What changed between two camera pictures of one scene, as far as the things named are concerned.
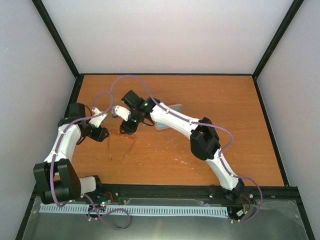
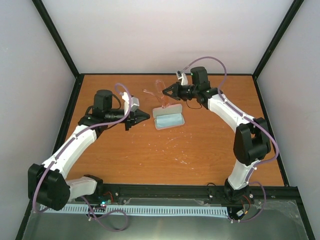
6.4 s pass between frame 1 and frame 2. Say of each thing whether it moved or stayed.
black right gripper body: moved
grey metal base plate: stayed
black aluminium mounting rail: stayed
